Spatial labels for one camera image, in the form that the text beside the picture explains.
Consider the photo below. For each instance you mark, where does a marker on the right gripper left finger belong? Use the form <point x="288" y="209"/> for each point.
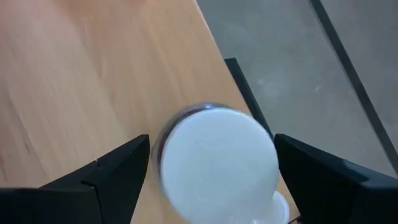
<point x="77" y="205"/>

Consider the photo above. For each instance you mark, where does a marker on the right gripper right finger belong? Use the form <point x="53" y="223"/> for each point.
<point x="342" y="199"/>

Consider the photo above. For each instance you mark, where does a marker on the clear blue-tinted pill bottle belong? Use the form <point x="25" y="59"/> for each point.
<point x="281" y="210"/>

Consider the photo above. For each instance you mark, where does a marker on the large green-labelled supplement bottle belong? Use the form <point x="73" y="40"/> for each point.
<point x="217" y="165"/>

